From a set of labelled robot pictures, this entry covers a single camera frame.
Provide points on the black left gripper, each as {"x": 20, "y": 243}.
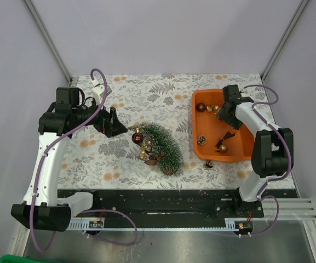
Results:
{"x": 109, "y": 123}

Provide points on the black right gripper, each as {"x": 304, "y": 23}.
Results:
{"x": 222, "y": 115}

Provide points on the brown ribbon bow ornament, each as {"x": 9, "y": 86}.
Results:
{"x": 228, "y": 135}

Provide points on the dark red small ball ornament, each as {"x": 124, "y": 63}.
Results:
{"x": 137, "y": 138}

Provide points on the orange plastic bin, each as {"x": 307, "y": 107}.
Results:
{"x": 239, "y": 147}

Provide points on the gold berry ribbon sprig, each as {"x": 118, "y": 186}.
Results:
{"x": 148, "y": 156}

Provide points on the small pine cone ornament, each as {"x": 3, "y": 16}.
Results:
{"x": 208, "y": 165}

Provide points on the small green christmas tree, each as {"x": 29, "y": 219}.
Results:
{"x": 163, "y": 142}

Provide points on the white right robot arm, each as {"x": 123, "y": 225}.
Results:
{"x": 272, "y": 156}

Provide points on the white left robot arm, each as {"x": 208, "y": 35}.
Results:
{"x": 41, "y": 209}

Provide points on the dark brown ball ornament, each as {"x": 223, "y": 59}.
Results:
{"x": 200, "y": 107}

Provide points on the frosted pine cone ornament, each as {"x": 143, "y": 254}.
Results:
{"x": 201, "y": 140}

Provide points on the floral patterned table mat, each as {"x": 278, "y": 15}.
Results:
{"x": 93, "y": 161}

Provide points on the green plastic object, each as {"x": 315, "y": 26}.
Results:
{"x": 17, "y": 259}

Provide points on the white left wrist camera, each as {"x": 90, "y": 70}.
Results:
{"x": 97, "y": 91}

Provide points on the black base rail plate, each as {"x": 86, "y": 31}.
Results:
{"x": 216, "y": 203}

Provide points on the white slotted cable duct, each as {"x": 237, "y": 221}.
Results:
{"x": 191, "y": 224}

